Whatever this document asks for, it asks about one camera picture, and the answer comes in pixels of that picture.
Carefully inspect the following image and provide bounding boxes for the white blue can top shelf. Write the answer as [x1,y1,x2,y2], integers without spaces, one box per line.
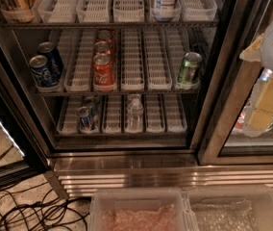
[151,0,178,21]

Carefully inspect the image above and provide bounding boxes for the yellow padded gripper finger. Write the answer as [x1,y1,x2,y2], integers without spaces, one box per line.
[243,77,273,137]

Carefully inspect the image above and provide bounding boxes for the rear blue pepsi can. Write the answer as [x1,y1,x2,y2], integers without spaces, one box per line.
[37,41,63,78]

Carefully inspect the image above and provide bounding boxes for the clear plastic bin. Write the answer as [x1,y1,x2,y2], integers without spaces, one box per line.
[187,185,273,231]
[88,188,188,231]

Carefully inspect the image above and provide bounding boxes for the right clear plastic bin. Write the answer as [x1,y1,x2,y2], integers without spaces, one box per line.
[187,185,273,231]

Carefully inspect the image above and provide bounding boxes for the red coke can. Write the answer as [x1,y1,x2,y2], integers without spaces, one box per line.
[96,30,113,43]
[93,41,112,56]
[92,53,114,91]

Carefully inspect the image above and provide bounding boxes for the red can behind glass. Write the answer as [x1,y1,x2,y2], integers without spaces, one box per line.
[233,107,247,133]

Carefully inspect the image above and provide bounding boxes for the front blue pepsi can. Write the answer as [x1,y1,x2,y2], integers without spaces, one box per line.
[29,55,59,88]

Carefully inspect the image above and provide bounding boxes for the stainless steel fridge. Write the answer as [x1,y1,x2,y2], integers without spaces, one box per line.
[0,0,273,198]

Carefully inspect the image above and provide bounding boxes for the black cables on floor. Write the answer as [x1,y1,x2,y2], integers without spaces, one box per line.
[0,180,89,231]

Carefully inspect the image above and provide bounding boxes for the left clear plastic bin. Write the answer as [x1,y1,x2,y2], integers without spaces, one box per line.
[88,188,188,231]

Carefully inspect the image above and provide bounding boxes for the open fridge door left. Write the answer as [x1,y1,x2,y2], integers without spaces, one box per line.
[0,32,51,194]

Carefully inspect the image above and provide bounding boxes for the green soda can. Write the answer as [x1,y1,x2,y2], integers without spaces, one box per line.
[177,52,202,86]

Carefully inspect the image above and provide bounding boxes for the blue pepsi can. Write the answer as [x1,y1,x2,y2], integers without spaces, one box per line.
[37,41,63,78]
[29,55,59,88]

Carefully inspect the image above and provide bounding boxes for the rear blue can bottom shelf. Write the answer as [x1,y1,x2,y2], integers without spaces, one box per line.
[83,95,99,122]

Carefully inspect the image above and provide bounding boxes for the clear water bottle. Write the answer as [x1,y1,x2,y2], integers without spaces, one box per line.
[126,94,144,133]

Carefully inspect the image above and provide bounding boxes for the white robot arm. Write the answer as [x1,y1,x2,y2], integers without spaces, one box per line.
[239,21,273,138]

